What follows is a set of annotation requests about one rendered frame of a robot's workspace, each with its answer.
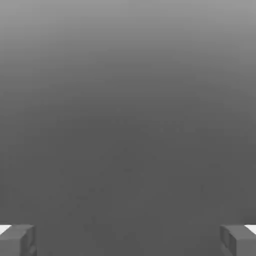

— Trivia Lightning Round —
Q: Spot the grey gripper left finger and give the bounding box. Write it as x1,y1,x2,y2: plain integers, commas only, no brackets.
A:
0,223,38,256

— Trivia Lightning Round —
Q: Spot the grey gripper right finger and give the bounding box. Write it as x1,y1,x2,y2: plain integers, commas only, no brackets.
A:
219,223,256,256

